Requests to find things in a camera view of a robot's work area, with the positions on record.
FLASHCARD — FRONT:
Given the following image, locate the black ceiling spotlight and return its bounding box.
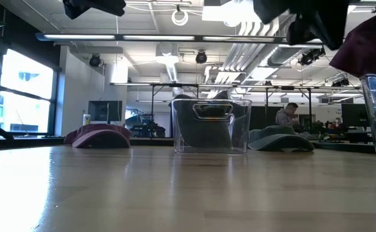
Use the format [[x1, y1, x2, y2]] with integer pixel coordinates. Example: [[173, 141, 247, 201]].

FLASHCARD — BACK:
[[194, 50, 208, 65], [88, 53, 102, 68]]

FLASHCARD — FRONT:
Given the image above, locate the person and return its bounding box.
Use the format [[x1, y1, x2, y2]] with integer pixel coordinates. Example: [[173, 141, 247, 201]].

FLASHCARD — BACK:
[[275, 102, 301, 127]]

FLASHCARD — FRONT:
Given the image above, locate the dark computer monitor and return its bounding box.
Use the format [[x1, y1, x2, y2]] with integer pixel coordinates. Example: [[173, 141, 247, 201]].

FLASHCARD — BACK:
[[88, 100, 124, 124], [341, 103, 370, 128]]

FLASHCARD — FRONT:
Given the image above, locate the dark background robot equipment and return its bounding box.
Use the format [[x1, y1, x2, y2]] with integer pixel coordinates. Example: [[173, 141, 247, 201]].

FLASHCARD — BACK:
[[124, 108, 167, 139]]

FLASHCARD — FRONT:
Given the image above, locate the black table frame rail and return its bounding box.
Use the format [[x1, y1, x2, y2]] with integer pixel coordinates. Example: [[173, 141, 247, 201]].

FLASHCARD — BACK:
[[0, 136, 376, 155]]

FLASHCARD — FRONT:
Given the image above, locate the black overhead workstation frame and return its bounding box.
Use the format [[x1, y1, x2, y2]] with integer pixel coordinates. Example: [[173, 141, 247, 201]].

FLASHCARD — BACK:
[[109, 82, 363, 139]]

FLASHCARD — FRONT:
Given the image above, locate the clear plastic bin with handle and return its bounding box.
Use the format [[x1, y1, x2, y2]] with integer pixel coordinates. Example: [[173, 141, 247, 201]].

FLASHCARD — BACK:
[[171, 97, 253, 154]]

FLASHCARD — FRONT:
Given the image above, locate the coiled white cable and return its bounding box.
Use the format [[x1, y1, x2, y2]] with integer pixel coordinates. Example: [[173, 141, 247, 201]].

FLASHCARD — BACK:
[[171, 8, 189, 27]]

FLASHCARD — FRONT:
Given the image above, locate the long ceiling light strip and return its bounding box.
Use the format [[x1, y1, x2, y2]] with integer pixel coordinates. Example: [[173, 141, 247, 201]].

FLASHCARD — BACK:
[[35, 32, 324, 45]]

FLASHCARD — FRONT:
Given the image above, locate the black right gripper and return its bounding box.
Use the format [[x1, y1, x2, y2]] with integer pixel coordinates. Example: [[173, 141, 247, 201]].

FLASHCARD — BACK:
[[252, 0, 350, 51]]

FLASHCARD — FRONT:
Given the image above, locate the pink-maroon corduroy cap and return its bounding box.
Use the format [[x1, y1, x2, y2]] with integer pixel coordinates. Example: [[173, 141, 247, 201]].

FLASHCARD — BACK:
[[63, 123, 133, 150]]

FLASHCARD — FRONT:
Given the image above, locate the black ceiling camera rig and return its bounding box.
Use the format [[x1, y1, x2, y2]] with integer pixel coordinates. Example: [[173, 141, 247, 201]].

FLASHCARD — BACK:
[[298, 47, 326, 66]]

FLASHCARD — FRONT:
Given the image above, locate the blue-grey denim cap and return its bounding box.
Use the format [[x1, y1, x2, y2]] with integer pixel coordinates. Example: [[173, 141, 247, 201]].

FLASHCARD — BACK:
[[172, 93, 240, 150]]

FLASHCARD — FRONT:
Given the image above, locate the olive green cap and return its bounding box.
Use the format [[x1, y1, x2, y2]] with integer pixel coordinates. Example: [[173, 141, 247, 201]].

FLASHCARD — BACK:
[[247, 125, 315, 153]]

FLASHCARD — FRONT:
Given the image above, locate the dark maroon cap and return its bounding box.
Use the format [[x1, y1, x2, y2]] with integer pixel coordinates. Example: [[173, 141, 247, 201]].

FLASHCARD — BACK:
[[328, 7, 376, 83]]

